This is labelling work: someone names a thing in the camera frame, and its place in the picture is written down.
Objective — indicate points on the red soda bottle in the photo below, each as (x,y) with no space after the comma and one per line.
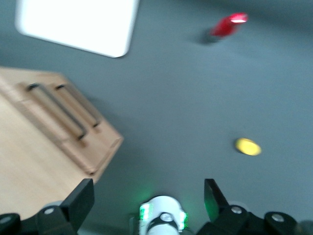
(223,25)

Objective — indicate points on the beige rectangular tray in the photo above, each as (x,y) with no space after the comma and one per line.
(75,24)

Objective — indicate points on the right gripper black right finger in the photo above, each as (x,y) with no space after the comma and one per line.
(220,213)

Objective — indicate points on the oak wooden drawer cabinet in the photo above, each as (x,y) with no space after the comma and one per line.
(29,159)

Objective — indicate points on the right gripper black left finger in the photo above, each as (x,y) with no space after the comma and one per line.
(75,205)

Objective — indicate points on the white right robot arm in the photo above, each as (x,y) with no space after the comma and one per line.
(160,215)

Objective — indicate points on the yellow lemon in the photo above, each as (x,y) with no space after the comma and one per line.
(247,146)

